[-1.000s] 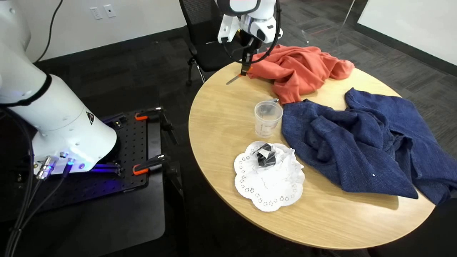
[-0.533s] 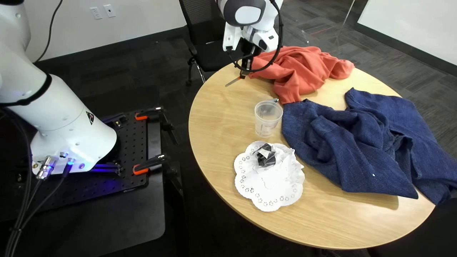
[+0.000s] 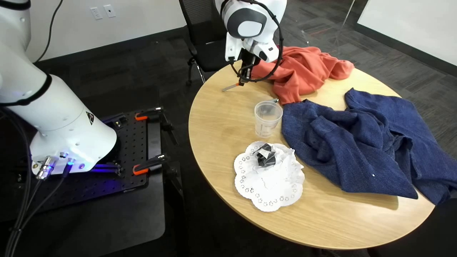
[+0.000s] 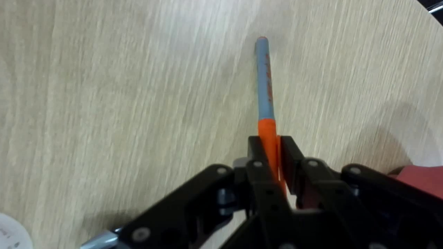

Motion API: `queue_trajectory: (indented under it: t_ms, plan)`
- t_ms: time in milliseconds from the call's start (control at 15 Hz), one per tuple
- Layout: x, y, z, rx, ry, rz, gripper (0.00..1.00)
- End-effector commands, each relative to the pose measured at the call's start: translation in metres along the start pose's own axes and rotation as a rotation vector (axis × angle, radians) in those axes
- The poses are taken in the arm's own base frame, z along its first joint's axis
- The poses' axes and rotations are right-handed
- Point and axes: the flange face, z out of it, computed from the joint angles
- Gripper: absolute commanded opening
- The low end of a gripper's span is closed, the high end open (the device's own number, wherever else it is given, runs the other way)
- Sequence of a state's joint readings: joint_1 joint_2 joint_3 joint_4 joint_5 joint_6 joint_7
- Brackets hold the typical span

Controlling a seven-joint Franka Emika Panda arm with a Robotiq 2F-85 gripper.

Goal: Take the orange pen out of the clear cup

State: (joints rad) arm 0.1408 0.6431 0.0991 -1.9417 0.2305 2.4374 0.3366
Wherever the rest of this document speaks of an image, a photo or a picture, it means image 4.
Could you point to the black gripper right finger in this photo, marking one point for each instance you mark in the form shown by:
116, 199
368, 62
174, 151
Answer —
364, 202

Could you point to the orange and grey pen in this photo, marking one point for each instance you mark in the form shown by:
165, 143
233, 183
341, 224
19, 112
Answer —
264, 83

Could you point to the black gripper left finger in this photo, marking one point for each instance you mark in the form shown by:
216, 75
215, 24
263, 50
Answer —
208, 208

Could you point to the clear plastic cup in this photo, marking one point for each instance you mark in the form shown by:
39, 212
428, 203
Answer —
11, 232

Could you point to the orange cloth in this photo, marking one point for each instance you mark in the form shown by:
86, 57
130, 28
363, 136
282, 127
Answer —
422, 180

